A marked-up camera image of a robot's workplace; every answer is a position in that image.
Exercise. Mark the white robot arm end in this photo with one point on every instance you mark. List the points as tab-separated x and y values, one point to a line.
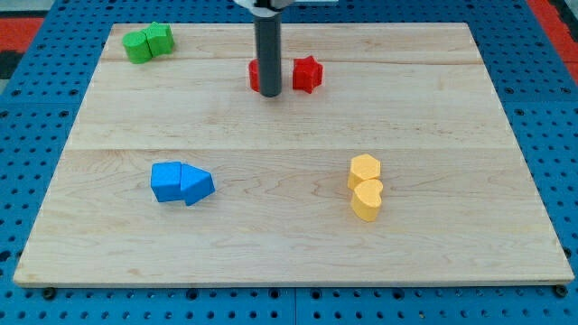
270	8

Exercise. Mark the yellow hexagon block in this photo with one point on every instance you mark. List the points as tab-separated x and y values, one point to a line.
363	167

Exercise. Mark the yellow heart block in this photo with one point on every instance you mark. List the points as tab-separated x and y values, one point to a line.
366	199

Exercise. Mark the red star block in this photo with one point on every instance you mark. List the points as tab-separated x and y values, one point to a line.
307	74

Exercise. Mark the blue triangular block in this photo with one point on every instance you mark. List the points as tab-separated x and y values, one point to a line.
196	184

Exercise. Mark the blue cube block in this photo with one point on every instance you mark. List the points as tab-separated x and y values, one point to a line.
166	181

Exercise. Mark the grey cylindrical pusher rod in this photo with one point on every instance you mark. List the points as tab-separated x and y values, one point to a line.
268	54

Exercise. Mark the wooden board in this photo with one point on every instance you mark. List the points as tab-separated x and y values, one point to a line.
459	205

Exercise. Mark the green star block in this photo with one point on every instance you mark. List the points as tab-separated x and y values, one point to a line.
159	38

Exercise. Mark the green round block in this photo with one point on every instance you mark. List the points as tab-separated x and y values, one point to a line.
136	47

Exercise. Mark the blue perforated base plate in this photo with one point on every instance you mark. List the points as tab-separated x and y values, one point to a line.
43	96

